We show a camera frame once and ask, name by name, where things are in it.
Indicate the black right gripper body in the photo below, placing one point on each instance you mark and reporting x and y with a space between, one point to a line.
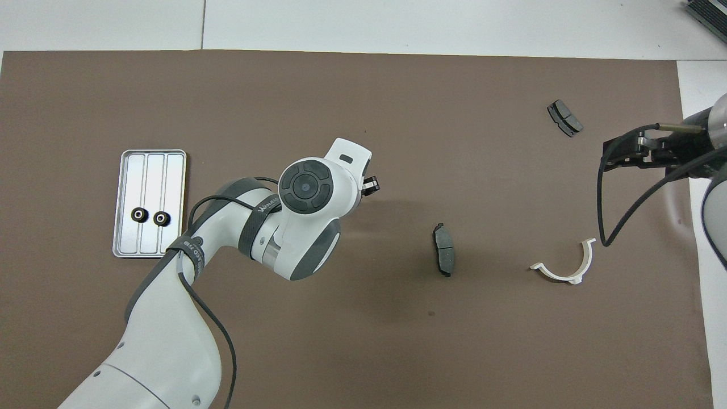
679 150

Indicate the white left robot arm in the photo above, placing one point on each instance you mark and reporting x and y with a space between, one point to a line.
170 341

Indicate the dark ribbed grey device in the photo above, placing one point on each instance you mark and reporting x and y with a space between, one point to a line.
710 14

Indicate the white semicircular plastic bracket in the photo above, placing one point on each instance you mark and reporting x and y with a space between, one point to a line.
559 275

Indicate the brown paper table mat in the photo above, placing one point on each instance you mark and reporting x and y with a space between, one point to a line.
363 102

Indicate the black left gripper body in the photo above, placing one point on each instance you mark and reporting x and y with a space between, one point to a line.
370 186

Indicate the short dark grey brake pad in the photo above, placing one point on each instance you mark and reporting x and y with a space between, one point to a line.
565 118

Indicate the long dark grey brake pad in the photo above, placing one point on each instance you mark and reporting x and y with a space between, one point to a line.
445 250

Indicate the grey metal tray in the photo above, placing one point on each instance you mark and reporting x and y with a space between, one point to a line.
149 182

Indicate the large black bearing gear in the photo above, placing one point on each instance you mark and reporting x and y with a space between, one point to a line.
140 215
162 218

